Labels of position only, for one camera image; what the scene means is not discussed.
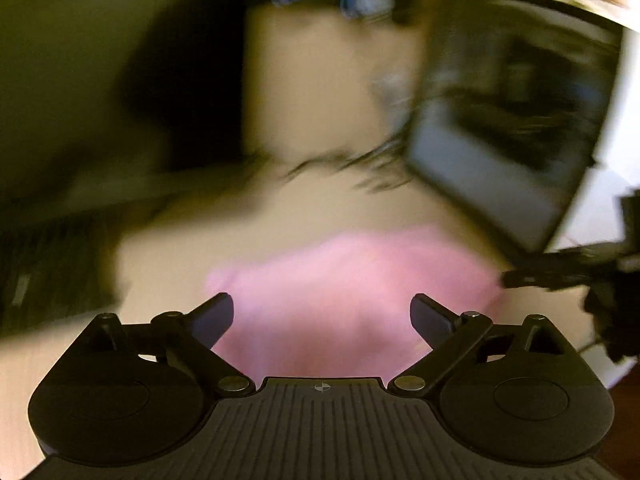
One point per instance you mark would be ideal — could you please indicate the black computer monitor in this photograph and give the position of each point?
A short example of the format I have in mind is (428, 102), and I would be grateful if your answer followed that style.
(108, 102)

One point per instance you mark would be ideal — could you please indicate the black keyboard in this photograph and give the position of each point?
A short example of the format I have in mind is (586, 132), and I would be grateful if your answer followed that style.
(56, 270)

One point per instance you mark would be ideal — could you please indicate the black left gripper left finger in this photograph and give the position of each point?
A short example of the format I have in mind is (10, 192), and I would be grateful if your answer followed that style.
(187, 340)

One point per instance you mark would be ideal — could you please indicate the computer case with glass panel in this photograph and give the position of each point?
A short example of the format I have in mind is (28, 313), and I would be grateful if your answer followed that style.
(510, 109)

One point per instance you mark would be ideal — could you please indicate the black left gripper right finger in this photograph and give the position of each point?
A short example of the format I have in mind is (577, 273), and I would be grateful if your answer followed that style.
(451, 337)

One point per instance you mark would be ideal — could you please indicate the pink knitted garment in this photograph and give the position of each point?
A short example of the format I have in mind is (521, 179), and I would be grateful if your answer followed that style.
(342, 308)

